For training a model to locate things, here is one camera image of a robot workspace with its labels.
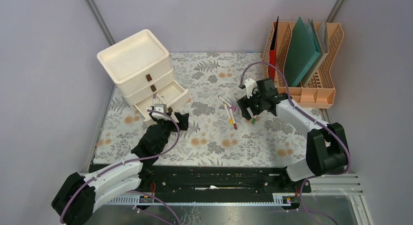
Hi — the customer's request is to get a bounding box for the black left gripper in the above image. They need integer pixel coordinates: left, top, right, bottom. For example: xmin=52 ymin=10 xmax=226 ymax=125
xmin=154 ymin=112 xmax=188 ymax=152

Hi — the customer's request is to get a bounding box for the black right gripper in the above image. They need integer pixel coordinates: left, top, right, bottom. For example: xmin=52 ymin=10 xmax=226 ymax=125
xmin=237 ymin=87 xmax=265 ymax=121

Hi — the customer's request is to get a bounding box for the purple capped white marker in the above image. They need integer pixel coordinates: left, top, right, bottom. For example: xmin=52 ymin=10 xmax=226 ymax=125
xmin=152 ymin=94 xmax=156 ymax=107

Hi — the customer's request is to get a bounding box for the red file folder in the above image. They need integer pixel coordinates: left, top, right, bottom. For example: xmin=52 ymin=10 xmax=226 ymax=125
xmin=268 ymin=17 xmax=279 ymax=82

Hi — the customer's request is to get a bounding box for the cream drawer unit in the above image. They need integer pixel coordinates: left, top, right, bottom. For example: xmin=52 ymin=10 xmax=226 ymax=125
xmin=97 ymin=29 xmax=189 ymax=126

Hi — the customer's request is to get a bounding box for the teal file folder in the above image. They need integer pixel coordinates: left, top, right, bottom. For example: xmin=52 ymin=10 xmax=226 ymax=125
xmin=284 ymin=18 xmax=315 ymax=87

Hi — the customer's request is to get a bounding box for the beige file folder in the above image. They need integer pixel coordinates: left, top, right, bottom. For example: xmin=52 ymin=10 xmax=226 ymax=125
xmin=301 ymin=19 xmax=329 ymax=86

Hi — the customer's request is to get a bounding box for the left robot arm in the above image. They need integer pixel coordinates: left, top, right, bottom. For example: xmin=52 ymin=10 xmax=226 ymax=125
xmin=51 ymin=110 xmax=189 ymax=225

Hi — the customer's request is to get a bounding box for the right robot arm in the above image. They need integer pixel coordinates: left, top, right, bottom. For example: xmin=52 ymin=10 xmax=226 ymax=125
xmin=237 ymin=78 xmax=349 ymax=192

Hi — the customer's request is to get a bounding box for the floral desk mat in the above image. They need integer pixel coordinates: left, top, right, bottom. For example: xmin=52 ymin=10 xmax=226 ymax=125
xmin=93 ymin=52 xmax=319 ymax=168

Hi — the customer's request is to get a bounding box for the dark red capped white marker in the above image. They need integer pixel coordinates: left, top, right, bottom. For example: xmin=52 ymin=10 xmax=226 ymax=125
xmin=229 ymin=108 xmax=238 ymax=130

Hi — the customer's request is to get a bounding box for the yellow capped white marker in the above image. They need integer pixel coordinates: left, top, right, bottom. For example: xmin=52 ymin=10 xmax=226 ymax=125
xmin=224 ymin=103 xmax=233 ymax=125

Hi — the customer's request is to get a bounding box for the peach plastic file organizer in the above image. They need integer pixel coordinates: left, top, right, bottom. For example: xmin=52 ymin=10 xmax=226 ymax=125
xmin=262 ymin=20 xmax=344 ymax=109

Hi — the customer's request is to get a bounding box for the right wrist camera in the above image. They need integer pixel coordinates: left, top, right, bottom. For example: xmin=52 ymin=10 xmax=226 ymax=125
xmin=239 ymin=78 xmax=258 ymax=98

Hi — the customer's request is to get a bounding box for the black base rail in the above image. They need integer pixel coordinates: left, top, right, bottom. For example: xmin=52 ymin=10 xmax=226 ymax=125
xmin=89 ymin=164 xmax=349 ymax=195

